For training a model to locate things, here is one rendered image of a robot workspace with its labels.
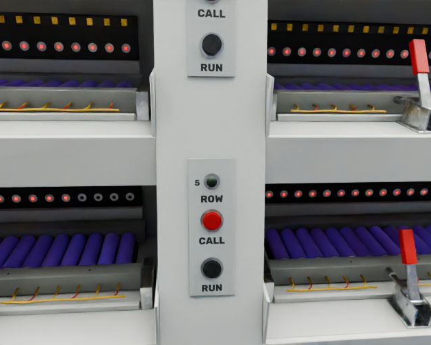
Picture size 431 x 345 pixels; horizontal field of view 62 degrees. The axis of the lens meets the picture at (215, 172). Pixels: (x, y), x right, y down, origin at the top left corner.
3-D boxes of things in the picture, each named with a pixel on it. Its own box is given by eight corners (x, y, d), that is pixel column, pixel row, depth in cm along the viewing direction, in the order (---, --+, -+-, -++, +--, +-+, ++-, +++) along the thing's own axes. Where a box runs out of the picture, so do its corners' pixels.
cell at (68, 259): (87, 245, 47) (75, 278, 41) (72, 246, 46) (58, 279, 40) (85, 233, 46) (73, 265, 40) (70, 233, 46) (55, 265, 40)
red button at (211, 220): (221, 230, 31) (221, 212, 31) (202, 231, 31) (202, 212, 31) (220, 227, 32) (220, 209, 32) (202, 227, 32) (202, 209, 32)
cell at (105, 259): (120, 244, 47) (112, 277, 41) (105, 244, 47) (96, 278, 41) (119, 232, 46) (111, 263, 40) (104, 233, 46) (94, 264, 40)
